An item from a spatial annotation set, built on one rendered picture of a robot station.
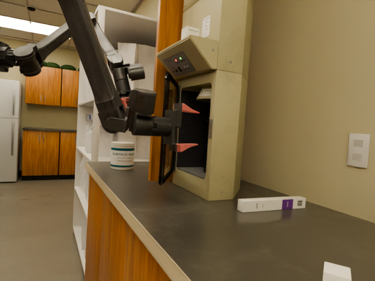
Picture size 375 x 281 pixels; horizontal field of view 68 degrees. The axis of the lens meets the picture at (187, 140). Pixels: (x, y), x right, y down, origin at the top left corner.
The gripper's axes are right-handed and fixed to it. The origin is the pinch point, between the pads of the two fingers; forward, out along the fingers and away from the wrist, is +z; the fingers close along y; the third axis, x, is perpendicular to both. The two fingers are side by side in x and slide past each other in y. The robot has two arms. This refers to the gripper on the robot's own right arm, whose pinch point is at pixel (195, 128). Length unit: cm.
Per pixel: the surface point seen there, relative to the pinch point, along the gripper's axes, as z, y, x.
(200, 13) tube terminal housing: 12, 46, 24
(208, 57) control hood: 8.1, 24.9, 8.6
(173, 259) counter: -17.7, -26.3, -26.4
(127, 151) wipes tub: -1, -14, 76
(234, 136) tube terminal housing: 21.6, -2.0, 9.0
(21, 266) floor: -55, -117, 177
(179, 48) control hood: 1.8, 29.0, 19.2
